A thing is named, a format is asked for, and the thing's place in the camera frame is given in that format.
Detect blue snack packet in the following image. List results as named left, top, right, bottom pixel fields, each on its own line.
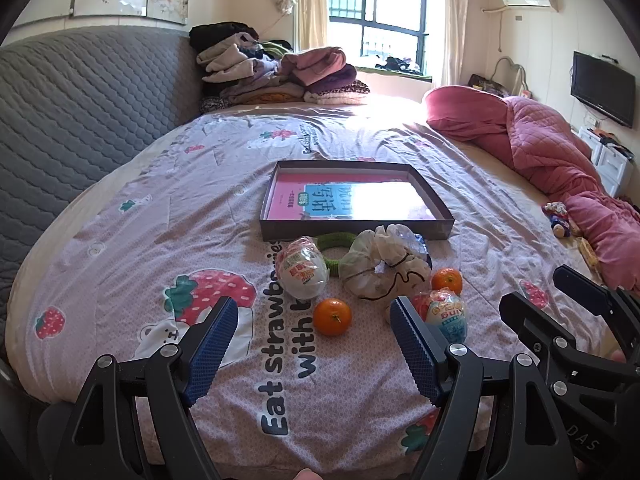
left=412, top=232, right=433, bottom=267

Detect black television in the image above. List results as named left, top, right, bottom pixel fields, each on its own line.
left=571, top=51, right=637, bottom=128

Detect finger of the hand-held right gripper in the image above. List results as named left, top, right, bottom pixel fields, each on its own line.
left=553, top=264, right=640, bottom=357
left=499, top=291, right=601, bottom=397

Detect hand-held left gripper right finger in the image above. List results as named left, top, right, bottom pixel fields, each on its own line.
left=389, top=296, right=576, bottom=480

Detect white drawer cabinet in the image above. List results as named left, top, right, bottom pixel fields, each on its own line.
left=577, top=127, right=638, bottom=198

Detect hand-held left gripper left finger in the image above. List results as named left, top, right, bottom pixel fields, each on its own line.
left=70, top=296, right=240, bottom=480

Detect pink cardboard box tray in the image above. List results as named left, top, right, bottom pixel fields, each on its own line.
left=259, top=160, right=455, bottom=243

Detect white toy egg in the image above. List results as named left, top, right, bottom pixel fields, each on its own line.
left=276, top=236, right=331, bottom=300

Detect small plush toy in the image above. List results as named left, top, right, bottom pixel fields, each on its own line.
left=542, top=201, right=573, bottom=238

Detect dark clothes on windowsill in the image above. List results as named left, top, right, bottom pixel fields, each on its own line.
left=375, top=56, right=423, bottom=74

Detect tangerine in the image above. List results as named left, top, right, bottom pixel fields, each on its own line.
left=431, top=267, right=463, bottom=295
left=313, top=298, right=352, bottom=337

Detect strawberry print bed sheet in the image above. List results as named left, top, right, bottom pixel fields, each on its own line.
left=5, top=95, right=606, bottom=471

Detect red and blue toy egg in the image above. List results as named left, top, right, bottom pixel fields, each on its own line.
left=411, top=287, right=468, bottom=343

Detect small yellow packet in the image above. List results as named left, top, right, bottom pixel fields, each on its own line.
left=575, top=237, right=599, bottom=266

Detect cream curtain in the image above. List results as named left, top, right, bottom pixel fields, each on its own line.
left=280, top=0, right=328, bottom=53
left=427, top=0, right=468, bottom=88

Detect pink quilt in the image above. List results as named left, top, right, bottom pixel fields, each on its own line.
left=505, top=95, right=640, bottom=291

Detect green scrunchie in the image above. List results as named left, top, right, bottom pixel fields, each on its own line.
left=316, top=231, right=358, bottom=277

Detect barred window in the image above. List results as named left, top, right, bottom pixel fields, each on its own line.
left=325, top=0, right=431, bottom=76

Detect pile of folded clothes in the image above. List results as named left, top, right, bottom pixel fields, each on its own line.
left=189, top=21, right=372, bottom=111

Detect cream fitted sheet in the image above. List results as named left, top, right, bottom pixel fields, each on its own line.
left=450, top=137, right=601, bottom=273

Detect pink pillow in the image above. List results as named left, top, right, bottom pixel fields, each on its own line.
left=422, top=86, right=516, bottom=143

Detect black elastic hair tie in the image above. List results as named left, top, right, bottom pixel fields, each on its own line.
left=357, top=255, right=426, bottom=302

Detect grey quilted headboard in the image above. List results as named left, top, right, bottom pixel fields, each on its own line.
left=0, top=25, right=206, bottom=351

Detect sheer white scrunchie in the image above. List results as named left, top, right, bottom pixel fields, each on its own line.
left=339, top=224, right=432, bottom=307

